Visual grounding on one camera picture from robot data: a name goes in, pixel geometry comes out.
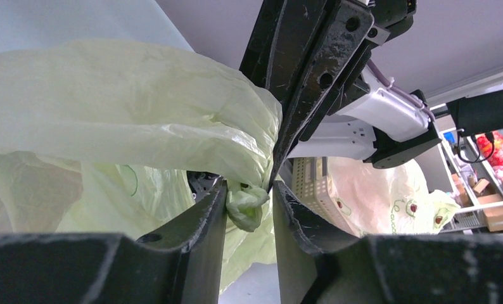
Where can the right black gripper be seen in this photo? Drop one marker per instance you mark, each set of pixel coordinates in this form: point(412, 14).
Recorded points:
point(310, 56)

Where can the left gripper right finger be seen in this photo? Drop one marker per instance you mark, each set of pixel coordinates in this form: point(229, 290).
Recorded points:
point(319, 263)

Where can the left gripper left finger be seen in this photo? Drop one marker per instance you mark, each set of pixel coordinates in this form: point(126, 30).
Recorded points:
point(179, 262)

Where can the pale green plastic bag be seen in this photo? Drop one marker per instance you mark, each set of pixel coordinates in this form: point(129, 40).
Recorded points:
point(98, 136)

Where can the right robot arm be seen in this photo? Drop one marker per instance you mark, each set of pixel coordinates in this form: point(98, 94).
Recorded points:
point(386, 127)

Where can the spare avocado print bag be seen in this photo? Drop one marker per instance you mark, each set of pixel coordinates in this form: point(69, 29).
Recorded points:
point(365, 200)

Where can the red snack bag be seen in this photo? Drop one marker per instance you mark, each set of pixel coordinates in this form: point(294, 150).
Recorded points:
point(495, 159)

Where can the cream perforated basket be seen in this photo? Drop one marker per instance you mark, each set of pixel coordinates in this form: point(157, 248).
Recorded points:
point(314, 187)

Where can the cardboard box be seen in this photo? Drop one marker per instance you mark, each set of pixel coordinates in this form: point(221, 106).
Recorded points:
point(493, 216)

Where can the metal storage shelf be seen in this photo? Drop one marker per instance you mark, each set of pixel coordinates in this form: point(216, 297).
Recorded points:
point(468, 181)

